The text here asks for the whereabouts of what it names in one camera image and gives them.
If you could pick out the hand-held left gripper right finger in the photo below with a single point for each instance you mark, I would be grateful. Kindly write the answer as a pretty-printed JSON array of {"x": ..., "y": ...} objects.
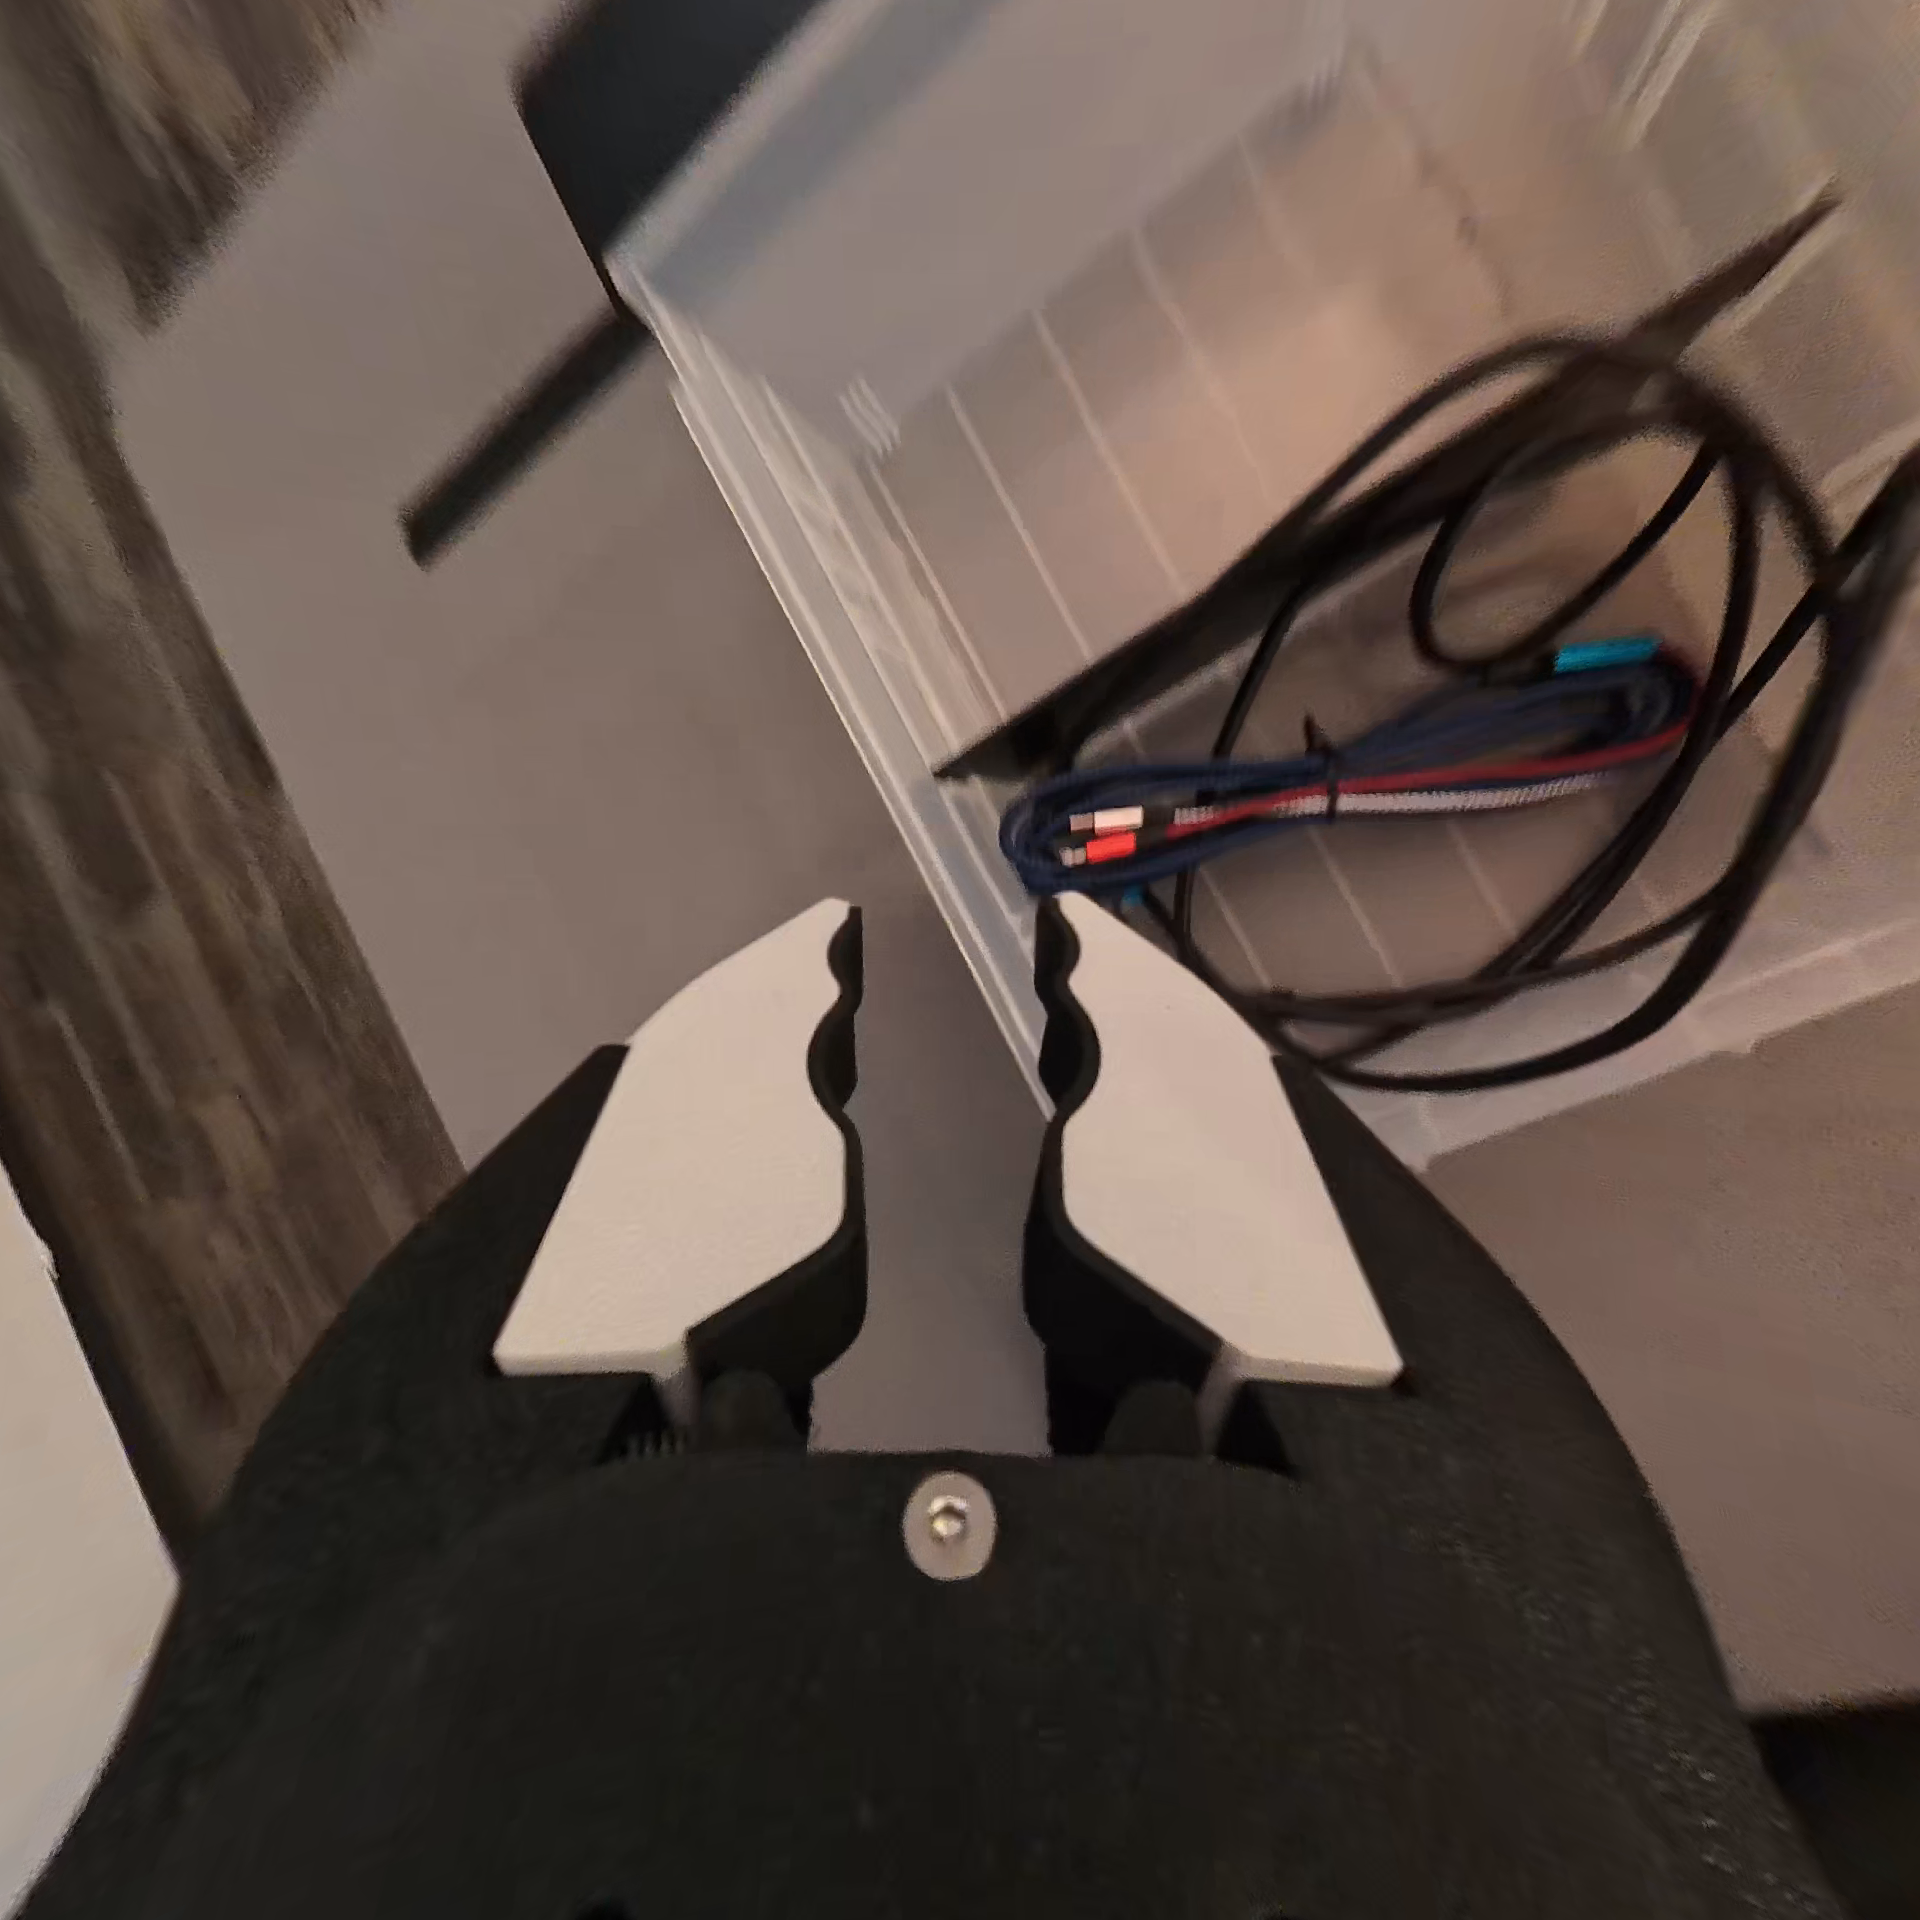
[{"x": 1215, "y": 1200}]

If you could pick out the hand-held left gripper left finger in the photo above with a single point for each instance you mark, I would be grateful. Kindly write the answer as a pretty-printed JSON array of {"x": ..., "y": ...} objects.
[{"x": 691, "y": 1200}]

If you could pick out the clear plastic bin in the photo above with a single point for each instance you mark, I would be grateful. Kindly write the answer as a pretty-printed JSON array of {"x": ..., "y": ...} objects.
[{"x": 1200, "y": 299}]

